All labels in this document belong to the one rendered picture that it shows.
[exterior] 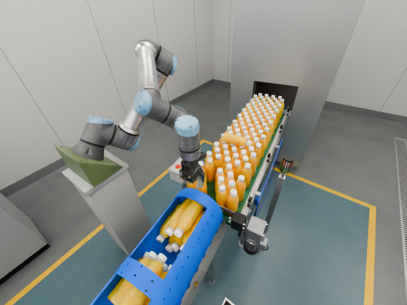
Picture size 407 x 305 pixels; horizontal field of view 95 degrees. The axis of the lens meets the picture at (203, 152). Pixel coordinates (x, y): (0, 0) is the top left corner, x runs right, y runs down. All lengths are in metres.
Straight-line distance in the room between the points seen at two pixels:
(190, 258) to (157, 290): 0.17
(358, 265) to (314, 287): 0.51
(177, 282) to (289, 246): 1.62
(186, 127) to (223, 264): 1.65
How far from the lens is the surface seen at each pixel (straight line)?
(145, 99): 0.73
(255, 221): 1.34
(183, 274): 0.88
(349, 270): 2.45
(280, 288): 2.14
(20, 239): 2.54
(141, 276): 0.83
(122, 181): 1.52
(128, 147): 1.43
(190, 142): 0.71
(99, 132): 1.37
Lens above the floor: 1.99
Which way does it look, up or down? 39 degrees down
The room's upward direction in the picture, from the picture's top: 3 degrees counter-clockwise
